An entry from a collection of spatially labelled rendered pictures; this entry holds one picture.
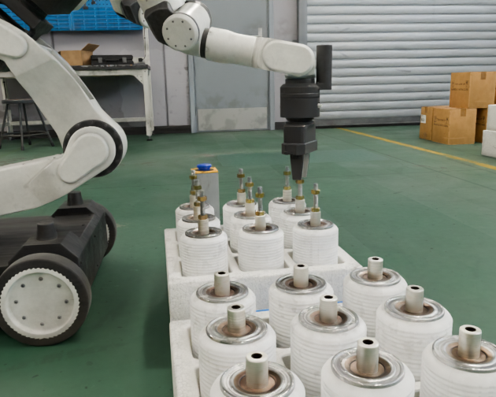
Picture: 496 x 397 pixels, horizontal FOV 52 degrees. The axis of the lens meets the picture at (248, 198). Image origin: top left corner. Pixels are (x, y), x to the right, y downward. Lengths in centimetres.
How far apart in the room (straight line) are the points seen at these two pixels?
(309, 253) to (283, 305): 33
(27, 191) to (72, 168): 15
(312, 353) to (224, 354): 11
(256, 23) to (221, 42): 509
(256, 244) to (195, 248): 12
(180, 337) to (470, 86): 418
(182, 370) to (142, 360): 41
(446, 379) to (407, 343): 11
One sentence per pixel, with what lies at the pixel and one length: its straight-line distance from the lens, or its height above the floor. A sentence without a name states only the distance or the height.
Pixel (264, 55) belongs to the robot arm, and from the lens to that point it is 112.
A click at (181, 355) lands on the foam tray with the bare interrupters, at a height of 18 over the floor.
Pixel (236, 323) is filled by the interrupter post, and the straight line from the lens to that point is 63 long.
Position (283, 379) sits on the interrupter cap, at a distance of 55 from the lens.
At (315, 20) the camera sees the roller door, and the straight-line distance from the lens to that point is 632.
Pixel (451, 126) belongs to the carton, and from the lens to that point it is 470.
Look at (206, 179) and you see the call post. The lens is 141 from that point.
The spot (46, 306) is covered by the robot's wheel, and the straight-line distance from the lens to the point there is 121.
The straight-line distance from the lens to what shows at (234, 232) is 116.
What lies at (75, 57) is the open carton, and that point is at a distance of 573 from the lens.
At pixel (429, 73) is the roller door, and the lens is 681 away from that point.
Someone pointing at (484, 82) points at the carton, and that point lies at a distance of 482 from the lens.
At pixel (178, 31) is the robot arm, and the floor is 66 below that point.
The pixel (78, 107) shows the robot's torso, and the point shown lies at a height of 50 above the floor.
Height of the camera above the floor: 54
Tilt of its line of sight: 13 degrees down
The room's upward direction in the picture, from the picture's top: 1 degrees counter-clockwise
